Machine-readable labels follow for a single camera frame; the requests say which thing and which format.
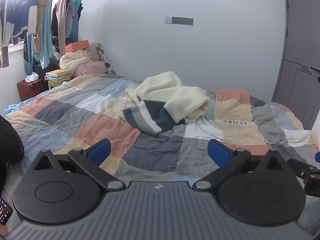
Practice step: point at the pink plush toy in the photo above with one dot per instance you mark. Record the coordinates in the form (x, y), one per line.
(91, 68)

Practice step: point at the grey door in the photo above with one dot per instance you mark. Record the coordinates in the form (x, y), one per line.
(300, 42)

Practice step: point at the cream folded blanket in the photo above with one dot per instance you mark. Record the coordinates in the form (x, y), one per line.
(73, 61)

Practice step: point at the cream striped fleece sweater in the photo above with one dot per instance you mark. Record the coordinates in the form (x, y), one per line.
(175, 97)

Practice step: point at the patchwork quilt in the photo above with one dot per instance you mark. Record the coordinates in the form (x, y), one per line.
(100, 120)

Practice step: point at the grey wall switch panel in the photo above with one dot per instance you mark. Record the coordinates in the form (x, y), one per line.
(178, 20)

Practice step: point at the person's jeans leg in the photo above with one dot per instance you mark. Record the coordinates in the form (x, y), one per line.
(310, 217)

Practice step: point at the green stool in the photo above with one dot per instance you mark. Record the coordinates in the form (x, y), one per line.
(56, 83)

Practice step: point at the red suitcase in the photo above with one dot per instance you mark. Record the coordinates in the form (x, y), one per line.
(31, 90)

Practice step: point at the row of hanging clothes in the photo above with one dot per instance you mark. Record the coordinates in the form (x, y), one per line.
(27, 12)

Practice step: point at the black smartwatch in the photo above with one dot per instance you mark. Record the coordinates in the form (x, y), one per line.
(5, 211)

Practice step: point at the orange box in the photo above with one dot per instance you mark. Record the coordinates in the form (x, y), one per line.
(76, 46)

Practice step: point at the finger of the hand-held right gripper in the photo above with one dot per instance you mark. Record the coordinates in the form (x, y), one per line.
(303, 167)
(317, 156)

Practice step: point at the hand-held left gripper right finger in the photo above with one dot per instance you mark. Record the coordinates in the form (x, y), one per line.
(219, 152)

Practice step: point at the white plush toy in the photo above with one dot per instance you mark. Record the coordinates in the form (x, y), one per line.
(98, 52)

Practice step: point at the stack of books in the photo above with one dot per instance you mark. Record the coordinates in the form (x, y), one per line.
(58, 75)

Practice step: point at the person's black clothing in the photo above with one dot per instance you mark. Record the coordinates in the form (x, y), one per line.
(10, 150)

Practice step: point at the white plastic bag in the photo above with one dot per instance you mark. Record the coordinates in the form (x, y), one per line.
(32, 77)

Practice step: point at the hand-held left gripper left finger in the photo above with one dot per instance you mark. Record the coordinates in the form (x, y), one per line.
(98, 151)

